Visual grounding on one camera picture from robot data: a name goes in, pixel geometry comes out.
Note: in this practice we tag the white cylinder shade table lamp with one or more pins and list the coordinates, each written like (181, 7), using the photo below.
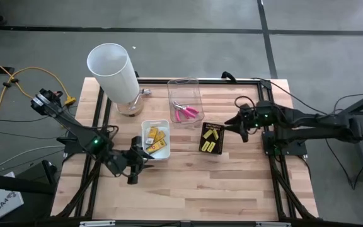
(112, 72)

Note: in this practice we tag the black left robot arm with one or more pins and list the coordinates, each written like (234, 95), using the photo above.
(74, 126)

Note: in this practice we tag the silver metal bracket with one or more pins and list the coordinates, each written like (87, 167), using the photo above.
(98, 224)
(273, 224)

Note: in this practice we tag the white plastic bin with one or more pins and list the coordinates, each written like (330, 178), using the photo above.
(165, 153)

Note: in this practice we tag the black low desk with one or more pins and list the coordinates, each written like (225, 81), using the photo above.
(11, 184)

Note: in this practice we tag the clear plastic bin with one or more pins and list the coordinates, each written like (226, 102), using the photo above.
(194, 91)

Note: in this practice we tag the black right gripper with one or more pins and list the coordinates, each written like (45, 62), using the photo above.
(251, 118)

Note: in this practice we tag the yellow eraser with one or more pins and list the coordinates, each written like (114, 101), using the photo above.
(205, 146)
(208, 134)
(211, 147)
(215, 134)

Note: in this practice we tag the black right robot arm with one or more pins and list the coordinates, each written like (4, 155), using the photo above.
(310, 126)

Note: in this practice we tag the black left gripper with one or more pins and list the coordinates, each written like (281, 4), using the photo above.
(133, 159)

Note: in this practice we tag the black slotted plastic basket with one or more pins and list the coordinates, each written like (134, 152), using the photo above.
(221, 148)

